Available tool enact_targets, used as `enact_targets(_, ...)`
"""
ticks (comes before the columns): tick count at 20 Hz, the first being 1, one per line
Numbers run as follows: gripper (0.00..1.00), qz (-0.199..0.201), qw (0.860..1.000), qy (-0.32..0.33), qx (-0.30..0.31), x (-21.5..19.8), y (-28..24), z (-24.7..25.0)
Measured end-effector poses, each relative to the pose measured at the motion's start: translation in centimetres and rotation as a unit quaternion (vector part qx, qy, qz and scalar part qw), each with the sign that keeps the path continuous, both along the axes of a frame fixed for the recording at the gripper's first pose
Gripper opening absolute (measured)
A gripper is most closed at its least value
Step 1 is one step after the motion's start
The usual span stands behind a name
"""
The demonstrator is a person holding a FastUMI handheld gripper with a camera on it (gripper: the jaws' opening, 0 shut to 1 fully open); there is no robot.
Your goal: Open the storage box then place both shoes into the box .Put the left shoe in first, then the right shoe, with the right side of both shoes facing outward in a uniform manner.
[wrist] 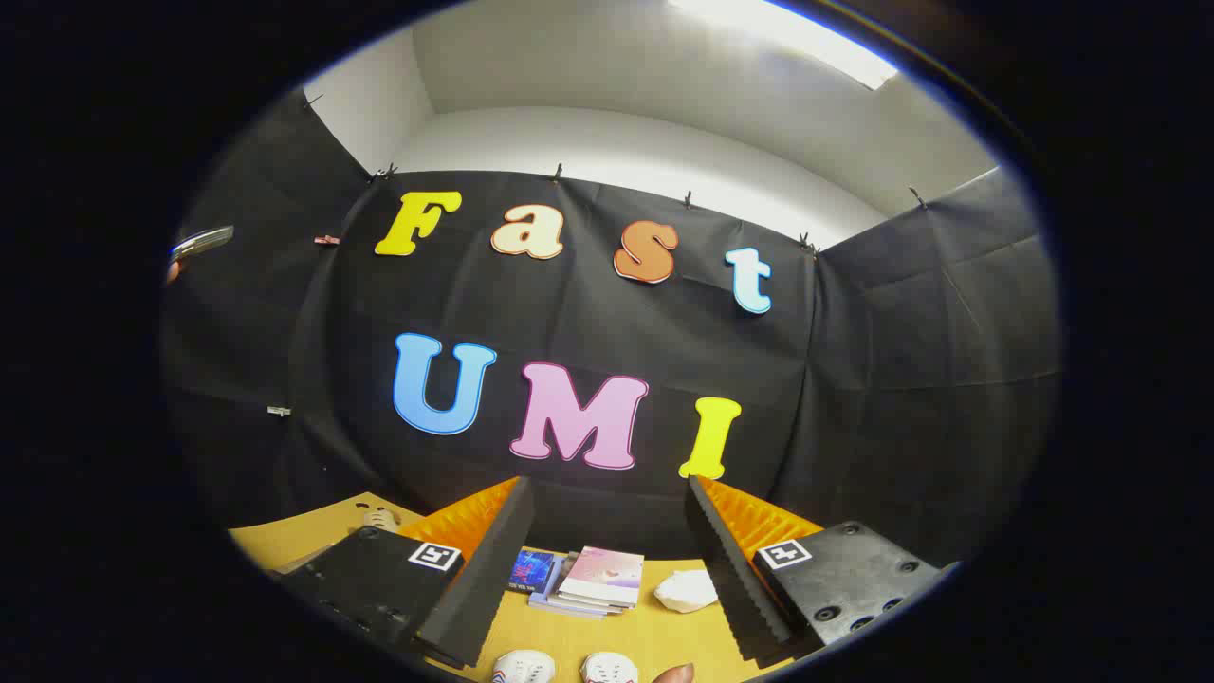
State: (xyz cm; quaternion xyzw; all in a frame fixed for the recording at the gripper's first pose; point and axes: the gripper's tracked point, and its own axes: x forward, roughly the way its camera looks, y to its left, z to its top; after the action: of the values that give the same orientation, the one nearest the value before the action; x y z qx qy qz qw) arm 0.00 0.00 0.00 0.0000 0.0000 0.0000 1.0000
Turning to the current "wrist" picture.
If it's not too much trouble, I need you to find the white canvas shoe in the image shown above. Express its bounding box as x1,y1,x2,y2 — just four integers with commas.
491,650,557,683
579,652,639,683

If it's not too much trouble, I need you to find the grey book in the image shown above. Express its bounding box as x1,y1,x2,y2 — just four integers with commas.
548,560,629,614

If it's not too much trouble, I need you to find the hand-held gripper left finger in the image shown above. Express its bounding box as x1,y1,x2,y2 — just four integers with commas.
278,477,535,669

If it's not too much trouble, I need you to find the row of black clips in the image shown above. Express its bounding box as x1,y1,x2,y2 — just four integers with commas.
303,90,930,257

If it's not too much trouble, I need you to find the white plush toy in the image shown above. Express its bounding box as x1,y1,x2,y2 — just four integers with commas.
653,569,719,614

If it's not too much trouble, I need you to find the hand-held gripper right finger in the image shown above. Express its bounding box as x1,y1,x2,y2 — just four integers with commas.
685,474,961,667

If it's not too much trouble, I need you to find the dark blue book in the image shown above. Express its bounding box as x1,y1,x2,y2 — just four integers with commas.
509,549,561,595

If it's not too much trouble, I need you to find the black backdrop cloth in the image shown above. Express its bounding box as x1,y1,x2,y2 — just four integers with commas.
161,90,1061,570

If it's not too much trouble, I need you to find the light blue book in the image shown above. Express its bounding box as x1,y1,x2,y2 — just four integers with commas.
528,558,608,620

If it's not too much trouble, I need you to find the pink cover book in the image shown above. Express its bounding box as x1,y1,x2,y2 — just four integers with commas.
558,545,646,608

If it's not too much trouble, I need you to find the smartphone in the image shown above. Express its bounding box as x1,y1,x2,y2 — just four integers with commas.
173,225,235,259

